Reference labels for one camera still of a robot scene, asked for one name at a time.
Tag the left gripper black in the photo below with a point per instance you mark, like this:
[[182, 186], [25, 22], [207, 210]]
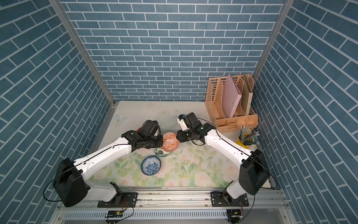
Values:
[[160, 141]]

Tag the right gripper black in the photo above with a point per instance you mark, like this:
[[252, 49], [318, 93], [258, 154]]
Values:
[[181, 138]]

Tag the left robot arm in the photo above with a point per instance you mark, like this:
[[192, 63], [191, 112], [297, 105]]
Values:
[[71, 179]]

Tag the blue floral bowl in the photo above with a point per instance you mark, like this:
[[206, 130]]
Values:
[[151, 165]]

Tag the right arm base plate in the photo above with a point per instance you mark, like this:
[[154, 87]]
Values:
[[223, 199]]

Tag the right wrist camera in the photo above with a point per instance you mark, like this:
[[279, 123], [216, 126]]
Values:
[[182, 122]]

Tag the green circuit board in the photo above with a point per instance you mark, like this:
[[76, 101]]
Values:
[[114, 214]]

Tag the red pattern bowl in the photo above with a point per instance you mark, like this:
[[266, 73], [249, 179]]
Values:
[[170, 142]]

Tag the floral table mat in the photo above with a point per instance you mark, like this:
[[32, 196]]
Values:
[[192, 164]]

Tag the pink folder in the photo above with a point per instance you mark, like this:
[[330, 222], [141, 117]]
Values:
[[231, 97]]

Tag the beige folder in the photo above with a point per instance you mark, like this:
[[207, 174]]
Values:
[[247, 95]]

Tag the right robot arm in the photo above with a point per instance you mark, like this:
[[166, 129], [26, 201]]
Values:
[[253, 169]]

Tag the green leaf pattern bowl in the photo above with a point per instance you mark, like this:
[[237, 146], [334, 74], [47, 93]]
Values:
[[161, 153]]

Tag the peach file organizer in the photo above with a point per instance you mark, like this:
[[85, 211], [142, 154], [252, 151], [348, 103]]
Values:
[[213, 104]]

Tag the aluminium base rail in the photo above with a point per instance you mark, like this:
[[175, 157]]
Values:
[[180, 206]]

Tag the yellow pencil cup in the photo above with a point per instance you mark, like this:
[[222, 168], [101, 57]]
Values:
[[240, 143]]

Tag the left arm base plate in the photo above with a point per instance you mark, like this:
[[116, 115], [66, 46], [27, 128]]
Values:
[[130, 199]]

